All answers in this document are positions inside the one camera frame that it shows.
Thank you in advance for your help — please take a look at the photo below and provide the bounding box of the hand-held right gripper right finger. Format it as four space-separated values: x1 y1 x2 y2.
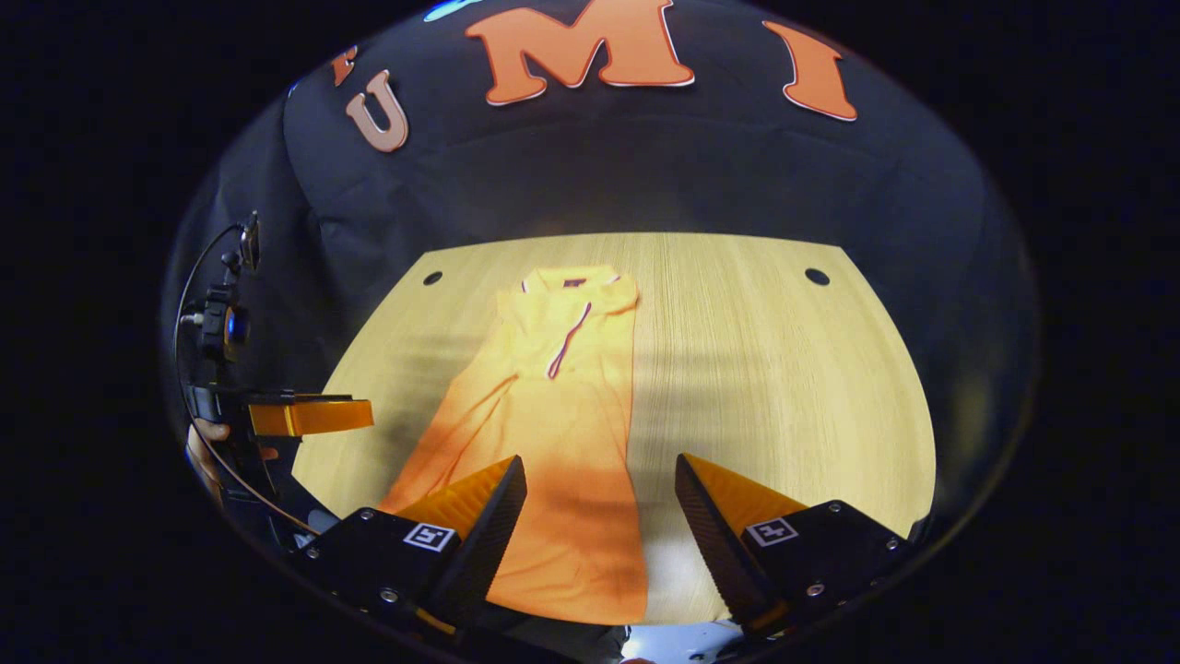
675 452 914 637

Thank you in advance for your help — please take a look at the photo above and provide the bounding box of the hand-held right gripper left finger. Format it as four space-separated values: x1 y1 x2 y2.
304 455 528 637

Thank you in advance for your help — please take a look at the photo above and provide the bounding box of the orange T-shirt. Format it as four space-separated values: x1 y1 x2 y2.
378 266 650 626

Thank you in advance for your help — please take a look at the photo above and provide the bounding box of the thin black cable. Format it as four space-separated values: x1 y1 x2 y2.
172 221 319 538

